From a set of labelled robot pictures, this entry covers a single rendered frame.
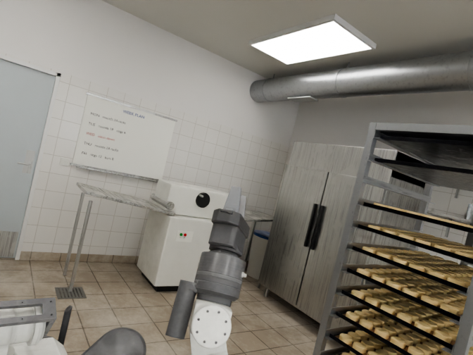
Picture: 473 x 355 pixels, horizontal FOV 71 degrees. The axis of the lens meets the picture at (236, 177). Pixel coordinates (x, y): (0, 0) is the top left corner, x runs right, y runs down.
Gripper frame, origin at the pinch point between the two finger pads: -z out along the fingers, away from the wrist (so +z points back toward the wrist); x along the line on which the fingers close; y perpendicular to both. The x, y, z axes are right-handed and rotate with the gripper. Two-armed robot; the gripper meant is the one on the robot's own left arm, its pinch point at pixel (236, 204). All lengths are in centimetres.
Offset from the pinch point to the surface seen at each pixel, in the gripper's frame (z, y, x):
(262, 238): -95, 81, -415
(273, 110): -292, 93, -370
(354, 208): -28, -26, -68
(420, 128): -53, -45, -47
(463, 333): 10, -59, -57
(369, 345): 19, -37, -89
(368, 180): -40, -31, -66
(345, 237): -17, -24, -73
